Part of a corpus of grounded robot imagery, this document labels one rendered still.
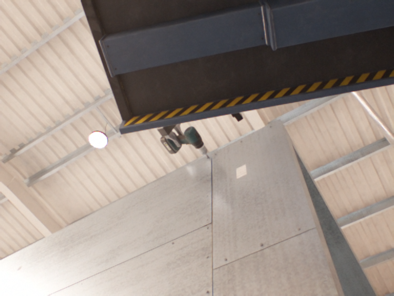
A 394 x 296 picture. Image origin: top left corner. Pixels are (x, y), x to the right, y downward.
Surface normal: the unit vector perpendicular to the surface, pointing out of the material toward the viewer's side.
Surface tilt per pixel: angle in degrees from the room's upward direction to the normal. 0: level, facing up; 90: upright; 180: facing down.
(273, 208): 90
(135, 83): 180
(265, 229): 90
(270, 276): 90
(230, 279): 90
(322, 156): 177
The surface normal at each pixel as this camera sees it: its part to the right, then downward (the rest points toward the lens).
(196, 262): -0.52, -0.73
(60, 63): 0.02, 0.57
